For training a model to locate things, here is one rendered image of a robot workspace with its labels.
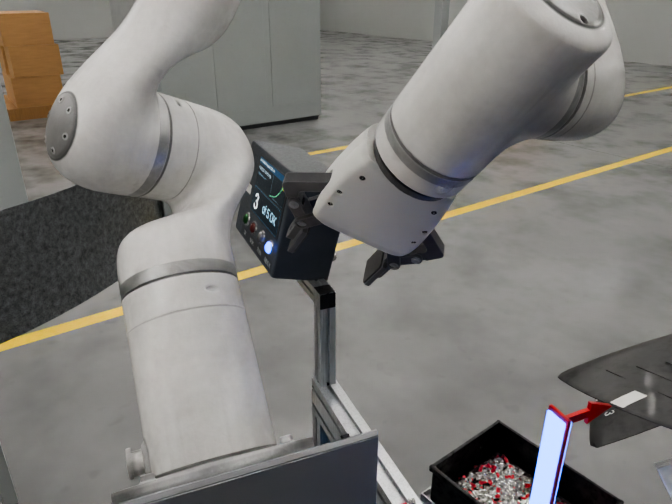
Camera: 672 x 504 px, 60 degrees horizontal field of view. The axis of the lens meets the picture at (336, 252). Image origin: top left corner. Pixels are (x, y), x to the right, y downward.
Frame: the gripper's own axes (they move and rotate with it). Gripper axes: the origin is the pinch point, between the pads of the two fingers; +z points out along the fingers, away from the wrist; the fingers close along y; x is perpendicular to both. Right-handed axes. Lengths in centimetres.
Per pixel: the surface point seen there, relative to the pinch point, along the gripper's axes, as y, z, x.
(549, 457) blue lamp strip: -23.7, -2.8, 14.0
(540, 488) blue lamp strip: -25.5, 0.6, 15.7
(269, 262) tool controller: -1.1, 39.9, -22.7
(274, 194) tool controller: 2.8, 33.8, -32.3
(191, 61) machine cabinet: 79, 391, -456
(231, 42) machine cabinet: 51, 376, -495
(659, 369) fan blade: -36.2, -5.8, 1.4
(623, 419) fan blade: -53, 15, -4
